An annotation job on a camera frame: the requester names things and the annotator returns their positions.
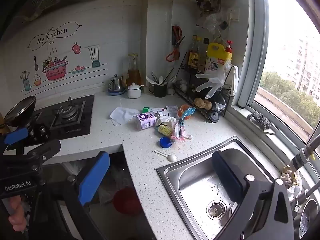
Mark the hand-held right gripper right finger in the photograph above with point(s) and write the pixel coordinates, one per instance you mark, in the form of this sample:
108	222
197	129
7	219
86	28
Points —
227	177

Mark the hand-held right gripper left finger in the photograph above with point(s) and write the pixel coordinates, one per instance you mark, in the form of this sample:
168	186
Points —
93	177

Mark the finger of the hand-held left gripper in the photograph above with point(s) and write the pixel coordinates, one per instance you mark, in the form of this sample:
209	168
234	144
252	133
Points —
46	148
16	135

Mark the white plastic spoon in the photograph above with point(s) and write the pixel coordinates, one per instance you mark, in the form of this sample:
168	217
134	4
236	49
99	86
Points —
172	158

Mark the yellow green sponge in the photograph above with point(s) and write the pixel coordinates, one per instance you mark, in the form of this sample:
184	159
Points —
165	130

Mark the silver packet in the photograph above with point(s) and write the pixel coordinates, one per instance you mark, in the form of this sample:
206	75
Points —
172	110

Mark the person's left hand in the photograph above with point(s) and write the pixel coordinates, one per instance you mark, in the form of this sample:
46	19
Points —
16	217

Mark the dark frying pan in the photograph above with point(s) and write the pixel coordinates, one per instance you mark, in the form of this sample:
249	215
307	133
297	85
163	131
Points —
20	110

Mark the stainless steel sink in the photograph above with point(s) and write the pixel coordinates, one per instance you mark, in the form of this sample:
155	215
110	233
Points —
195	180

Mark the black gas stove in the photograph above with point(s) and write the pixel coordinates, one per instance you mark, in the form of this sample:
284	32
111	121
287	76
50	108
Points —
75	120

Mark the beige rag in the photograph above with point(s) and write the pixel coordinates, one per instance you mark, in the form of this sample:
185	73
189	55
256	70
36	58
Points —
287	177

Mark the pink wrapper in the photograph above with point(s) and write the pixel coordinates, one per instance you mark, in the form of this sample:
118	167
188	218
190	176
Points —
177	131

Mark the white tissue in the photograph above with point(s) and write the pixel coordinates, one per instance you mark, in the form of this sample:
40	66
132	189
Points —
122	115

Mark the blue lid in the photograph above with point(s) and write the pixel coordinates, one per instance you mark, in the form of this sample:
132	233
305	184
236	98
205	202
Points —
165	142

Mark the steel faucet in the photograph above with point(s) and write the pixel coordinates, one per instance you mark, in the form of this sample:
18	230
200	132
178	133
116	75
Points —
300	157

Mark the purple plastic bottle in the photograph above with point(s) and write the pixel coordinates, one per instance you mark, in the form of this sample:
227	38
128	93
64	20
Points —
146	121

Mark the orange blue snack wrapper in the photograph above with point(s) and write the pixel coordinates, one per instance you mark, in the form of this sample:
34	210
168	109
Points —
186	112

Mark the crumpled white wrapper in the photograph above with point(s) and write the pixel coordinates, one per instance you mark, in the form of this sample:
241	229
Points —
167	120

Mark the steel strainer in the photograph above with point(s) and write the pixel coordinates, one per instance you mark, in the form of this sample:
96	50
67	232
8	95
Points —
306	217

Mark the green white box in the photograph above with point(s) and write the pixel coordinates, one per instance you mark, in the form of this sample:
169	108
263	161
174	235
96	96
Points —
155	110

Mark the white sugar jar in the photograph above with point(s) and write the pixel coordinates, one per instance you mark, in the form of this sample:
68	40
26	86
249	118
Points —
134	92

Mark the steel teapot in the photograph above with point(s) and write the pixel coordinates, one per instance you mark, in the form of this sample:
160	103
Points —
115	83

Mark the black utensil mug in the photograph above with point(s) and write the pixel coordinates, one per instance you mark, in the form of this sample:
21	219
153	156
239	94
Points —
160	91

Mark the glass oil bottle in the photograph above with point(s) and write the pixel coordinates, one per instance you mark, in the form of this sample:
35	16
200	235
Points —
133	75

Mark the long white soup spoon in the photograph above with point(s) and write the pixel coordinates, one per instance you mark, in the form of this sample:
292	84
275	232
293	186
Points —
150	80

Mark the black cap sauce bottle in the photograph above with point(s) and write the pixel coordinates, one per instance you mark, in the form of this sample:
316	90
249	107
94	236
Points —
203	65

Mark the metal tongs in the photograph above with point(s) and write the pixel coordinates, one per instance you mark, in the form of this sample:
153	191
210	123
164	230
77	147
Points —
154	77

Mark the wooden chopsticks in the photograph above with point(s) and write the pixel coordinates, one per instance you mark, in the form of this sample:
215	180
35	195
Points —
169	74

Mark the small white spoon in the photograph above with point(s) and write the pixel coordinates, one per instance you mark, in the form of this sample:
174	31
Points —
161	79

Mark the yellow cap sauce bottle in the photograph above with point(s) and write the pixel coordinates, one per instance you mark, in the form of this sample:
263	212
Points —
192	60
199	48

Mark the yellow detergent jug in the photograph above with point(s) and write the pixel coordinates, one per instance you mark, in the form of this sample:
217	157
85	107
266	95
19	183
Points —
217	55

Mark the red cap spray bottle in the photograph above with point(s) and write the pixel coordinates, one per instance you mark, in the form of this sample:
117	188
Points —
228	47

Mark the red black hanging tool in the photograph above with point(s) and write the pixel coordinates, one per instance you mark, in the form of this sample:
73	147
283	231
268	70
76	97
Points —
176	33

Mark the hanging plastic bag bundle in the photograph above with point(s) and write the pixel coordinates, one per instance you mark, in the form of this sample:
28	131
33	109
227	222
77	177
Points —
212	17

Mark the kitchen wall sticker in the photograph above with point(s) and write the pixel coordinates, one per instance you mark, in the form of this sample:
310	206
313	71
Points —
53	72

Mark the aluminium window frame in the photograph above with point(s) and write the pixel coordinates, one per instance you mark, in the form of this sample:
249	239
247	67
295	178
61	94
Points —
252	55

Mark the white wall socket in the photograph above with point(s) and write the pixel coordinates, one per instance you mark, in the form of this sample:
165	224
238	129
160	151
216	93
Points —
235	15

